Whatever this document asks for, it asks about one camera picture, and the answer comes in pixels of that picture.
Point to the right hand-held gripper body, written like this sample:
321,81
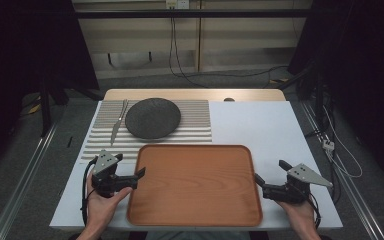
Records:
291,191

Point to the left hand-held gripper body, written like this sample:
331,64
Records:
104,162

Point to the brown wooden tray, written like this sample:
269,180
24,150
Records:
193,186

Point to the person's right hand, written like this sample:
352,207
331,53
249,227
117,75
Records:
300,215

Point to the person's left hand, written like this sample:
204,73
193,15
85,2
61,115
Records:
101,208

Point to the silver table knife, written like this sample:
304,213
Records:
117,126

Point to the small black floor object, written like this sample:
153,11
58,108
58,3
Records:
69,141

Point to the white power strip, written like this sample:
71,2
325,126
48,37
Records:
328,144

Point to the dark grey round plate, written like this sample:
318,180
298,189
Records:
152,118

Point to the black metal stand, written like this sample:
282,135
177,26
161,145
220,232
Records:
45,110

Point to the striped grey placemat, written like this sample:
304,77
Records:
196,116

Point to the dark round table grommet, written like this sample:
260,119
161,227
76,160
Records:
229,99

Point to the black curtain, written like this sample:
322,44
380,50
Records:
23,50
363,66

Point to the black horizontal metal bar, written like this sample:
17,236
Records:
193,13

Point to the aluminium floor rail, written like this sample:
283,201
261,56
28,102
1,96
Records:
356,196
20,186

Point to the white wall socket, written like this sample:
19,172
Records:
177,4

